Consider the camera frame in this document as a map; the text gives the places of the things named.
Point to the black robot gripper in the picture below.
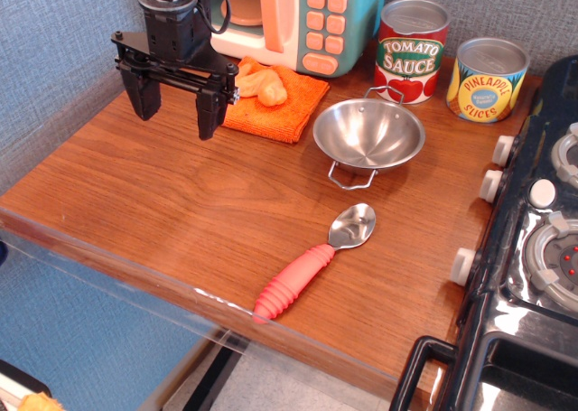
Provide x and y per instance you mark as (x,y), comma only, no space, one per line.
(175,49)

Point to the small steel two-handled pot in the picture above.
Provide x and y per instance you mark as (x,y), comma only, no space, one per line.
(367,136)

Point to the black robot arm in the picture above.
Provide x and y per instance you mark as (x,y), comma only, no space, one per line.
(175,50)

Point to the toy chicken drumstick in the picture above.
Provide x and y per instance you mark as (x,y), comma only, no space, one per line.
(265,85)

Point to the orange microfibre cloth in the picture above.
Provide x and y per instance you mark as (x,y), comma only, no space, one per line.
(284,123)

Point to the teal toy microwave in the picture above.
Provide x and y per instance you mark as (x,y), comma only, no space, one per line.
(316,37)

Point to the tomato sauce can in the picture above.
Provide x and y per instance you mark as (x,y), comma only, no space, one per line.
(411,41)

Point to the clear acrylic table guard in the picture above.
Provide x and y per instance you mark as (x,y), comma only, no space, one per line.
(268,344)

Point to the pineapple slices can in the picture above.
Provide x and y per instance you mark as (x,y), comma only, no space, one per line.
(487,76)

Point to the orange plush object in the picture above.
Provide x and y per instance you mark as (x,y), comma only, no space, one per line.
(39,402)

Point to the black toy stove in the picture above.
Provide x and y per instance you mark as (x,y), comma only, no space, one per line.
(517,326)

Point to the red-handled metal spoon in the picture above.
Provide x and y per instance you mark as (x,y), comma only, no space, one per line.
(351,229)

